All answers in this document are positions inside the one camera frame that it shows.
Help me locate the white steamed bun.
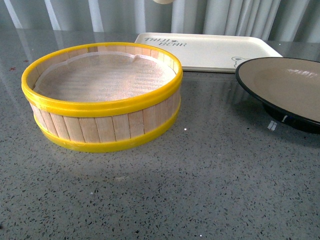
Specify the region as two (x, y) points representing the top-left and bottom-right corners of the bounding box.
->
(153, 0), (175, 5)

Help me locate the beige plate with black rim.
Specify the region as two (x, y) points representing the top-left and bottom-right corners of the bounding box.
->
(235, 57), (320, 134)

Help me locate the cream rectangular tray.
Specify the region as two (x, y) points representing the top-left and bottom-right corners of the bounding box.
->
(135, 32), (282, 73)

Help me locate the yellow rimmed bamboo steamer basket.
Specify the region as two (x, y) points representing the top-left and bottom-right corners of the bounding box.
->
(21, 42), (183, 153)

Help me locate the white steamer liner cloth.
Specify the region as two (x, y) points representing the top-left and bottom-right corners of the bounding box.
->
(34, 51), (176, 103)

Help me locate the grey pleated curtain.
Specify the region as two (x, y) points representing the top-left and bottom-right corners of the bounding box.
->
(0, 0), (320, 43)

